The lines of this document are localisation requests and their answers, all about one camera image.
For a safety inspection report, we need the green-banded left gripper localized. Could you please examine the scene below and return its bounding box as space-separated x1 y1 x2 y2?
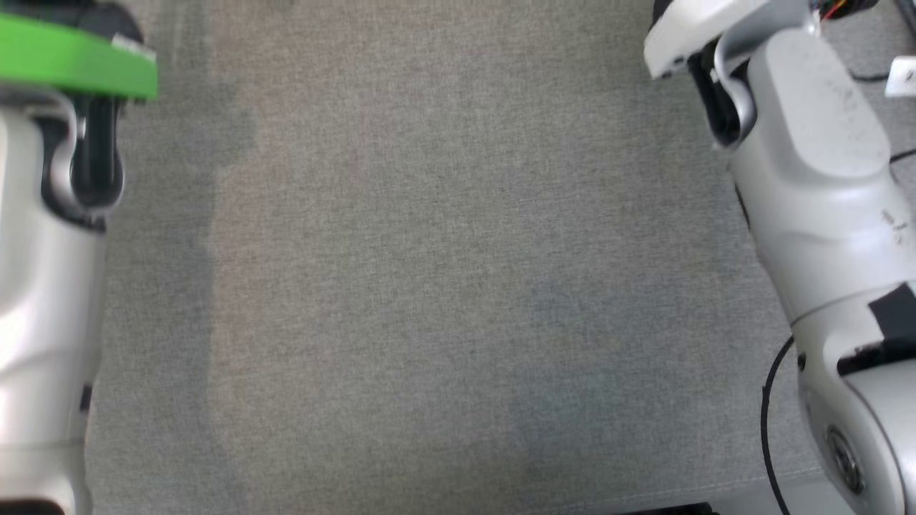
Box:
0 0 160 101

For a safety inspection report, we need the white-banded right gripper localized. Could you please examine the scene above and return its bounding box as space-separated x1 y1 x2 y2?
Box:
643 0 824 79

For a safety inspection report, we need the white cable label tag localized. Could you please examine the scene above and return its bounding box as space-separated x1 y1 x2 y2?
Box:
886 57 916 98

